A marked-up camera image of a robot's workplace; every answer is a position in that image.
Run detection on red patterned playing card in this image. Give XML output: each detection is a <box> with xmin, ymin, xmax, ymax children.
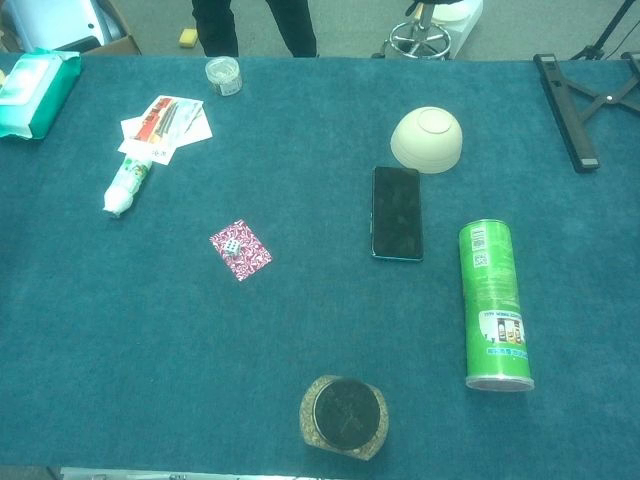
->
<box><xmin>209</xmin><ymin>218</ymin><xmax>273</xmax><ymax>283</ymax></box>

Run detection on black smartphone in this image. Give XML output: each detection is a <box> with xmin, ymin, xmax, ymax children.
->
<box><xmin>370</xmin><ymin>165</ymin><xmax>425</xmax><ymax>262</ymax></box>

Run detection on cream upturned bowl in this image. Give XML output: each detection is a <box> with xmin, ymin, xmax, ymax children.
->
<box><xmin>389</xmin><ymin>105</ymin><xmax>464</xmax><ymax>176</ymax></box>

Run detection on jar with black lid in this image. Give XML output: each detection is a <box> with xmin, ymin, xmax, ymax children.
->
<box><xmin>298</xmin><ymin>374</ymin><xmax>389</xmax><ymax>463</ymax></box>

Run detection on green chips can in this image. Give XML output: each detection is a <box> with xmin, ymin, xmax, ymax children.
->
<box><xmin>458</xmin><ymin>218</ymin><xmax>536</xmax><ymax>395</ymax></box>

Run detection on clear toothpick jar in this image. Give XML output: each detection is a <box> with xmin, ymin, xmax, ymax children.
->
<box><xmin>204</xmin><ymin>56</ymin><xmax>246</xmax><ymax>98</ymax></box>

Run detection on photo postcard with red building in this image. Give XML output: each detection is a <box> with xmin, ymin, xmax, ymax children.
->
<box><xmin>117</xmin><ymin>95</ymin><xmax>205</xmax><ymax>167</ymax></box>

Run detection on white and green tube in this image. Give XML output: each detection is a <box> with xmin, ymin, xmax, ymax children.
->
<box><xmin>102</xmin><ymin>153</ymin><xmax>154</xmax><ymax>220</ymax></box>

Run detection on chrome stool base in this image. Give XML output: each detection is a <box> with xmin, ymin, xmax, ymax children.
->
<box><xmin>370</xmin><ymin>0</ymin><xmax>454</xmax><ymax>63</ymax></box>

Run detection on person legs in black trousers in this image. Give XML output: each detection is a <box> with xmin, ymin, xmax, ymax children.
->
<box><xmin>190</xmin><ymin>0</ymin><xmax>319</xmax><ymax>59</ymax></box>

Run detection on white plastic container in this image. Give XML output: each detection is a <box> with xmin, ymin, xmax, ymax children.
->
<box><xmin>431</xmin><ymin>0</ymin><xmax>485</xmax><ymax>40</ymax></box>

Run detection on black folding stand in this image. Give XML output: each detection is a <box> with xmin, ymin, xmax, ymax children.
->
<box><xmin>532</xmin><ymin>51</ymin><xmax>640</xmax><ymax>174</ymax></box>

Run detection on cardboard box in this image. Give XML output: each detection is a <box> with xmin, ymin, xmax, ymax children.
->
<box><xmin>0</xmin><ymin>0</ymin><xmax>143</xmax><ymax>57</ymax></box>

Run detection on green wet wipes pack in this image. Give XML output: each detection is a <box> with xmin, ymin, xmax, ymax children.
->
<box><xmin>0</xmin><ymin>49</ymin><xmax>82</xmax><ymax>141</ymax></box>

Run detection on black tripod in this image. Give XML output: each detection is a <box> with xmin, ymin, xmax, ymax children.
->
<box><xmin>569</xmin><ymin>0</ymin><xmax>640</xmax><ymax>62</ymax></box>

